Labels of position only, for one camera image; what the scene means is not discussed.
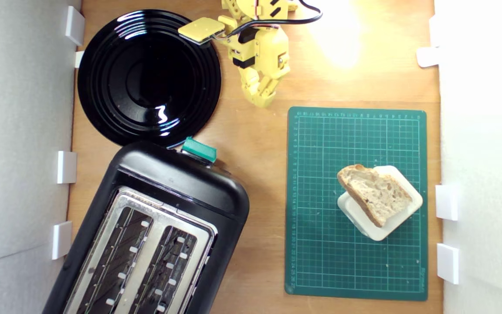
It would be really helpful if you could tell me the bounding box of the white block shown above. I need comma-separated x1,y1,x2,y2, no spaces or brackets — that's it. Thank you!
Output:
337,165,424,242

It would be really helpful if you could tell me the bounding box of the green toaster lever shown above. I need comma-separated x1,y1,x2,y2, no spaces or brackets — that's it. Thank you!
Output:
181,137,217,164

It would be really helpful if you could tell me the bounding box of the black two-slot toaster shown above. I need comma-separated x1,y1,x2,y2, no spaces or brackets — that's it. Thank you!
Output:
42,140,250,314

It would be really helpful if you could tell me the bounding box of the green cutting mat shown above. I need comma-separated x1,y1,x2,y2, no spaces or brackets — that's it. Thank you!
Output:
285,106,428,301

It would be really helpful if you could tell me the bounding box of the black plate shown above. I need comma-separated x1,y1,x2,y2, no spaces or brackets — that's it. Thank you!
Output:
77,9,222,147

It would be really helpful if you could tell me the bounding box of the brown bread slice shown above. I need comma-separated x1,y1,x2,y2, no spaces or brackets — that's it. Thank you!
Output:
337,164,413,228

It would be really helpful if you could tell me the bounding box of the yellow wrist camera mount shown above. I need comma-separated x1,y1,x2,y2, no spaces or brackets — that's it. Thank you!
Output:
178,17,225,45

